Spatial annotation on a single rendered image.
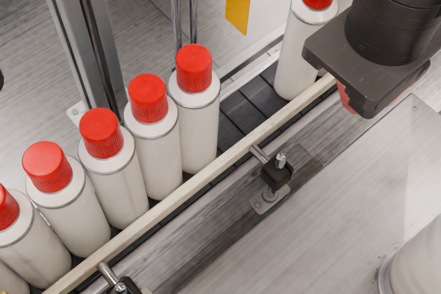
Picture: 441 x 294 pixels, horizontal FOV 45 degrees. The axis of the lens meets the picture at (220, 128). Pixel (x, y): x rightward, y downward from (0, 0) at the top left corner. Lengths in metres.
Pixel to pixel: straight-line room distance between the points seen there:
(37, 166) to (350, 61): 0.25
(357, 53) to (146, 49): 0.49
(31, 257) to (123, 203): 0.10
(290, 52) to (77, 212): 0.30
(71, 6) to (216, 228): 0.32
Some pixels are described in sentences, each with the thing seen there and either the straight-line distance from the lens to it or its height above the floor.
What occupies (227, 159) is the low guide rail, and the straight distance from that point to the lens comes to 0.62.
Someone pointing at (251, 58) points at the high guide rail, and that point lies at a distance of 0.65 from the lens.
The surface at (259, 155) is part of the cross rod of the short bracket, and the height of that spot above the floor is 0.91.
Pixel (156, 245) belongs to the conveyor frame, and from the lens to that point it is 0.63.
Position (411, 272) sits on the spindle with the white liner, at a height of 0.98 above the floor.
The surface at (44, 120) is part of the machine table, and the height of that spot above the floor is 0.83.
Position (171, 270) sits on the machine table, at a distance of 0.67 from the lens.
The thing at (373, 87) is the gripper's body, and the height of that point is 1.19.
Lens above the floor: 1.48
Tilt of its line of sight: 61 degrees down
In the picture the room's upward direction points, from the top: 4 degrees clockwise
